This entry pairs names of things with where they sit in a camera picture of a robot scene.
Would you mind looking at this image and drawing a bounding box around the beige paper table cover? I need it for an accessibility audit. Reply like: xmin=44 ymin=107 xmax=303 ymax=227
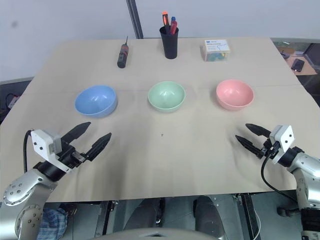
xmin=0 ymin=36 xmax=320 ymax=202

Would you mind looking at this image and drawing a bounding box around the black table frame bar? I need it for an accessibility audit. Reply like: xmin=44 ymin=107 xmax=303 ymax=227
xmin=239 ymin=193 xmax=264 ymax=240

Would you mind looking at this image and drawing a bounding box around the blue plastic bowl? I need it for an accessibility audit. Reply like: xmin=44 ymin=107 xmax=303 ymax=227
xmin=74 ymin=84 xmax=119 ymax=119

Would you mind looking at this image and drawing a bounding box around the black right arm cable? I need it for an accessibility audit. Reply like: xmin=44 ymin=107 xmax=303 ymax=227
xmin=260 ymin=141 xmax=305 ymax=209

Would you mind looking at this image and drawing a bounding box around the red marker pen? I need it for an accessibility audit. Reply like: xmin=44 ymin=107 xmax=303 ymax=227
xmin=169 ymin=20 xmax=179 ymax=36

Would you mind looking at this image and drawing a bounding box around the blue checked cloth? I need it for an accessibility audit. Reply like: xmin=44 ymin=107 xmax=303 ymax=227
xmin=36 ymin=206 xmax=69 ymax=240

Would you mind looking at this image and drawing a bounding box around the black smartphone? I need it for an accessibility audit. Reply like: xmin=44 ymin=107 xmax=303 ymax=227
xmin=290 ymin=58 xmax=306 ymax=74

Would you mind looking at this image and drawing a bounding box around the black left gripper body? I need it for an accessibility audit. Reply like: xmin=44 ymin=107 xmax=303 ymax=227
xmin=58 ymin=140 xmax=89 ymax=172

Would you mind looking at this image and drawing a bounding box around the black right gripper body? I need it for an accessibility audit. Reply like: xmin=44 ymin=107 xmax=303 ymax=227
xmin=258 ymin=136 xmax=281 ymax=159

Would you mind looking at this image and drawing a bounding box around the black and red screwdriver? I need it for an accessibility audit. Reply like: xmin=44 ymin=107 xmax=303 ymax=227
xmin=116 ymin=35 xmax=131 ymax=69

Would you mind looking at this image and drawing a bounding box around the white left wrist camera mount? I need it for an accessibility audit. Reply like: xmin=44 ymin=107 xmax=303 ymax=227
xmin=30 ymin=129 xmax=74 ymax=173

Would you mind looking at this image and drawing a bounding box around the grey aluminium post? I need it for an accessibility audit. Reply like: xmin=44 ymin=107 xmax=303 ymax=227
xmin=125 ymin=0 xmax=145 ymax=40

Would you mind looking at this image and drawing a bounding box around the black caster wheel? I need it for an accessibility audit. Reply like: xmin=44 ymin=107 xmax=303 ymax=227
xmin=275 ymin=204 xmax=304 ymax=219

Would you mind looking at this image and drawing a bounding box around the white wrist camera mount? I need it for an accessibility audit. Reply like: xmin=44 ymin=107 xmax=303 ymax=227
xmin=30 ymin=129 xmax=74 ymax=173
xmin=268 ymin=124 xmax=295 ymax=165

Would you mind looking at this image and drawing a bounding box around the black pen cup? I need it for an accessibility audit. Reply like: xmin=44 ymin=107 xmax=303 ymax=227
xmin=159 ymin=25 xmax=180 ymax=60

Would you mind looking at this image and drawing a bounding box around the green plastic bowl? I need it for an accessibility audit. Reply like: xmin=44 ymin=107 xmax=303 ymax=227
xmin=147 ymin=80 xmax=186 ymax=114

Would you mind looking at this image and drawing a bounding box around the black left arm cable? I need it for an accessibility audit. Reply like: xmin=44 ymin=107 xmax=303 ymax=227
xmin=23 ymin=129 xmax=35 ymax=174

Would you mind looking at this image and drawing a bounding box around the red plastic bowl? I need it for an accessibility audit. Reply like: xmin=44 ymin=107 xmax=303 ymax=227
xmin=215 ymin=79 xmax=255 ymax=111

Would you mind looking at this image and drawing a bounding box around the clear box of coloured pieces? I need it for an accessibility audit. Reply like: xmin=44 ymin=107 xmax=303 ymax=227
xmin=199 ymin=38 xmax=231 ymax=63

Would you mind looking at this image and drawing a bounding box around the dark rounded robot leg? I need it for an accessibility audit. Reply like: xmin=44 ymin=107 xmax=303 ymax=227
xmin=193 ymin=195 xmax=226 ymax=240

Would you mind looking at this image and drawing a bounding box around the brown wooden desk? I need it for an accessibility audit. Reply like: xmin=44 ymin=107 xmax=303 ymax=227
xmin=274 ymin=41 xmax=320 ymax=76

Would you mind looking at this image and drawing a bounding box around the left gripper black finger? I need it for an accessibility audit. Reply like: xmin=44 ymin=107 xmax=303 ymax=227
xmin=85 ymin=132 xmax=113 ymax=162
xmin=60 ymin=121 xmax=92 ymax=146

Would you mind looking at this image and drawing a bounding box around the white device with cables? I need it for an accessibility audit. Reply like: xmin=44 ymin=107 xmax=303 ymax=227
xmin=4 ymin=92 xmax=21 ymax=110

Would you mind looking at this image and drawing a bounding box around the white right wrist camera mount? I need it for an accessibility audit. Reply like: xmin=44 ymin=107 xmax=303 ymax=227
xmin=268 ymin=124 xmax=295 ymax=165

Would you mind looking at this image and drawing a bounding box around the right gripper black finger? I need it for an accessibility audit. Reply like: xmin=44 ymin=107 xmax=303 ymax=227
xmin=245 ymin=123 xmax=272 ymax=138
xmin=234 ymin=134 xmax=264 ymax=159

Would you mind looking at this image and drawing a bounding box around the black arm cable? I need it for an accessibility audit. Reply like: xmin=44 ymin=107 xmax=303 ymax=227
xmin=260 ymin=141 xmax=305 ymax=209
xmin=23 ymin=129 xmax=35 ymax=174

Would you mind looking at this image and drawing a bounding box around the thin white cable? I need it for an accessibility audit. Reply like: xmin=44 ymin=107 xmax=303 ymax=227
xmin=251 ymin=211 xmax=263 ymax=240

